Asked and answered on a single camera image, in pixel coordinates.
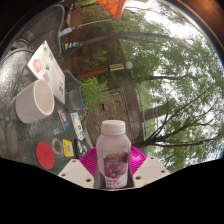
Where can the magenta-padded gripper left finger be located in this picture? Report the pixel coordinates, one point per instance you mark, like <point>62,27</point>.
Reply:
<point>76,173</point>

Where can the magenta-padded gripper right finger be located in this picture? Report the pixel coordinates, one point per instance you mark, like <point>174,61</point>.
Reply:
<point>150,170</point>

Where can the pink drink bottle white cap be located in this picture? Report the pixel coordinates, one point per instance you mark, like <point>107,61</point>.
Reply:
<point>113,156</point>

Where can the black sticker-covered laptop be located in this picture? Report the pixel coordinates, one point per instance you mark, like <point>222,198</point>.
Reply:
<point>83,148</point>

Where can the yellow card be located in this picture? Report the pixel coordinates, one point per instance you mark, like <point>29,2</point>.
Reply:
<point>68,148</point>

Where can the flat round red coaster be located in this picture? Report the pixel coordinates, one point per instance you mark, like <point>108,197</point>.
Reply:
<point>45,155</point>

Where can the white sticker sheet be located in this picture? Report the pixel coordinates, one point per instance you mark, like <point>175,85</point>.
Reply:
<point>77,126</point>

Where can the small blue card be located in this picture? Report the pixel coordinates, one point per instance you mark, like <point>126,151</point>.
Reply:
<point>63,120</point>

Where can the green plant in teal pot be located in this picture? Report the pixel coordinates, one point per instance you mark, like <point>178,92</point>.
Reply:
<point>91,91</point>

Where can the white cup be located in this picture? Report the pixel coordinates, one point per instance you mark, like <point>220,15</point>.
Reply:
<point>28,103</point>

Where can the blue yellow striped bollard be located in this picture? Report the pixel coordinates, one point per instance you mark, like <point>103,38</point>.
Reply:
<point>73,45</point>

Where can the orange canopy umbrella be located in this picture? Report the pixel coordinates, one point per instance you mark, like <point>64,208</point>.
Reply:
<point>113,7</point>

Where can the globe lamp post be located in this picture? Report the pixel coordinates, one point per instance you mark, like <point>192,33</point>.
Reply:
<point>96,70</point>

